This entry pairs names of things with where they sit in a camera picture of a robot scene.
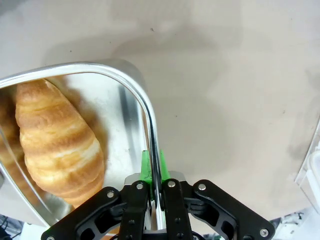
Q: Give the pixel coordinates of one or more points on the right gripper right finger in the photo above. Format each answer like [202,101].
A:
[212,215]

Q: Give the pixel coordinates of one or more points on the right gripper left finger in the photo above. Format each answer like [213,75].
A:
[100,215]

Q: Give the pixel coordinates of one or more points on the steel rectangular container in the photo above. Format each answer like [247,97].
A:
[117,130]

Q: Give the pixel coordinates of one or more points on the golden croissant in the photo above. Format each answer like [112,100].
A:
[57,140]

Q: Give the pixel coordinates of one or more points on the clear plastic storage bin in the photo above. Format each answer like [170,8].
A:
[311,170]

